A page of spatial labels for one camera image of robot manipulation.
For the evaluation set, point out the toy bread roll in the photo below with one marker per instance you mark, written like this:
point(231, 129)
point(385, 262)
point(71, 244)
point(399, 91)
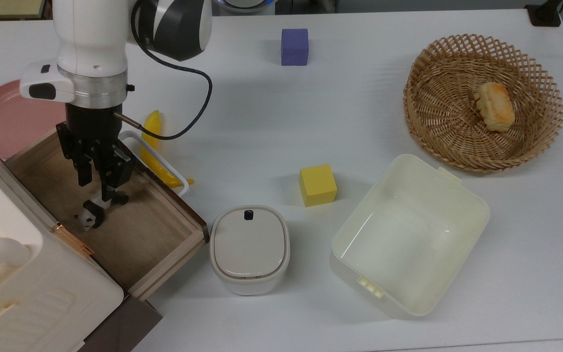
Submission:
point(494, 106)

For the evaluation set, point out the small white lidded bin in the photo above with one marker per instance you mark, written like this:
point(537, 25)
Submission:
point(249, 249)

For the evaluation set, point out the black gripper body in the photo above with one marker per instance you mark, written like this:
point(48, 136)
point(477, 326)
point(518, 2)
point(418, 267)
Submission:
point(93, 122)

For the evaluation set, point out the small panda toy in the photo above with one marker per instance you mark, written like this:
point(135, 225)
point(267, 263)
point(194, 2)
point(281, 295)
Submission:
point(92, 215)

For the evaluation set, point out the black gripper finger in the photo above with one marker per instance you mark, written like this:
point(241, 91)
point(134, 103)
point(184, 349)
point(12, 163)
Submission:
point(115, 168)
point(82, 156)

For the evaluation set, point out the purple foam block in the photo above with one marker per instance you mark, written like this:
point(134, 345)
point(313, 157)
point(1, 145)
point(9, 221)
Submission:
point(294, 47)

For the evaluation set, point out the yellow foam block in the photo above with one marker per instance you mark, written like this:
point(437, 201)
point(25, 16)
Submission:
point(317, 185)

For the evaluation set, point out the round wicker basket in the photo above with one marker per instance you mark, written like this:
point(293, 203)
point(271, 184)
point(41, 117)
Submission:
point(438, 122)

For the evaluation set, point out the pink plate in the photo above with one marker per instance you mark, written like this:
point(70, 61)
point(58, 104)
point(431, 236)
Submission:
point(3, 127)

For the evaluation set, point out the cream plastic bin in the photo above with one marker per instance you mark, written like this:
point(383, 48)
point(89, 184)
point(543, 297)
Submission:
point(408, 239)

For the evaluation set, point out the black clamp mount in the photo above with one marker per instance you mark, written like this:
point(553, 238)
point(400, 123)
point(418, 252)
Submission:
point(545, 13)

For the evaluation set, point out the yellow-green board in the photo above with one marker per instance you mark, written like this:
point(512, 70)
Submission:
point(3, 7)

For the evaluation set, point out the wooden drawer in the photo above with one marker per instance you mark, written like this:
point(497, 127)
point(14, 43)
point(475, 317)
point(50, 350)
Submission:
point(154, 230)

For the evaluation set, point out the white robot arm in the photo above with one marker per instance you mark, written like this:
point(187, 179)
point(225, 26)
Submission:
point(91, 39)

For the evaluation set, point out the cream plastic cabinet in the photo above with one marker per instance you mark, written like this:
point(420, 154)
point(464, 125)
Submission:
point(27, 288)

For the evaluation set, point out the yellow toy banana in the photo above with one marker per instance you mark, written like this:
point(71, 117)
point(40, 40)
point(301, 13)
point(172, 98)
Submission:
point(153, 128)

